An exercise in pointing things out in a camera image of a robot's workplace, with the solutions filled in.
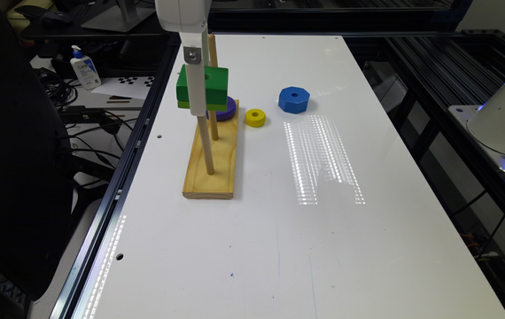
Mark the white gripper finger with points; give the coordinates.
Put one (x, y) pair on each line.
(205, 47)
(195, 71)

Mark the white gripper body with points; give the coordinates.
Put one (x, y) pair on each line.
(183, 16)

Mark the green square block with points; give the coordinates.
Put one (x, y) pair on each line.
(216, 83)

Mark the purple round block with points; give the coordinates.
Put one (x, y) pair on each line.
(230, 111)

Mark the blue octagonal block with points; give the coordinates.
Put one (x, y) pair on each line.
(293, 100)

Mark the far wooden peg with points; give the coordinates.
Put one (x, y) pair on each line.
(212, 50)

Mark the grey monitor stand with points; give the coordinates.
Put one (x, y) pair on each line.
(122, 17)

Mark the checkerboard calibration sheet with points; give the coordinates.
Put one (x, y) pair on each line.
(127, 86)

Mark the middle wooden peg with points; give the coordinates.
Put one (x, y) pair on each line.
(213, 125)

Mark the white lotion pump bottle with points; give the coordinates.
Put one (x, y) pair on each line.
(84, 69)

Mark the black computer mouse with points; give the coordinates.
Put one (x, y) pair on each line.
(55, 19)

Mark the wooden peg base board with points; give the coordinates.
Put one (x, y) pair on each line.
(198, 184)

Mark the black office chair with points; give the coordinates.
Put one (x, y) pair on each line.
(37, 169)

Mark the yellow ring block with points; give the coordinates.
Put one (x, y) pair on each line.
(255, 118)

